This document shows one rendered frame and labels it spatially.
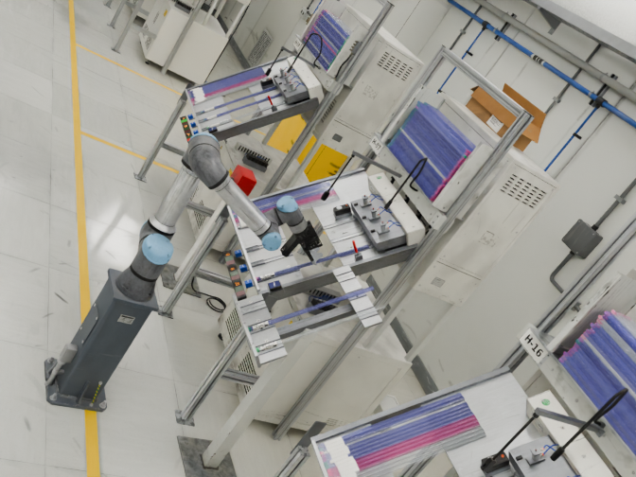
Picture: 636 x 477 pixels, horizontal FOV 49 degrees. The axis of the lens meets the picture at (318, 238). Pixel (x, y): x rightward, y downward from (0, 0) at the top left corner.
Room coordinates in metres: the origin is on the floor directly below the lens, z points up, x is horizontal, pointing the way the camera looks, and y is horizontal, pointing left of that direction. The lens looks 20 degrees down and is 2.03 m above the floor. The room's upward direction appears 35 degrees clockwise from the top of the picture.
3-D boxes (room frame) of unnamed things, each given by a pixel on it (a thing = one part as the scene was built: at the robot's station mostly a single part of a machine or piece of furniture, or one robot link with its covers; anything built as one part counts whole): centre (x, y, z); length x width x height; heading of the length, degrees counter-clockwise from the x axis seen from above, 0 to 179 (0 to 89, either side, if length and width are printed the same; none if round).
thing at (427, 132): (3.09, -0.20, 1.52); 0.51 x 0.13 x 0.27; 34
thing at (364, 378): (3.20, -0.27, 0.31); 0.70 x 0.65 x 0.62; 34
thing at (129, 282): (2.32, 0.47, 0.60); 0.15 x 0.15 x 0.10
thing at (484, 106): (3.34, -0.39, 1.82); 0.68 x 0.30 x 0.20; 34
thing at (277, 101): (4.29, 0.68, 0.66); 1.01 x 0.73 x 1.31; 124
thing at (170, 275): (3.54, 0.52, 0.39); 0.24 x 0.24 x 0.78; 34
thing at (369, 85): (4.42, 0.52, 0.95); 1.35 x 0.82 x 1.90; 124
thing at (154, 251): (2.33, 0.47, 0.72); 0.13 x 0.12 x 0.14; 25
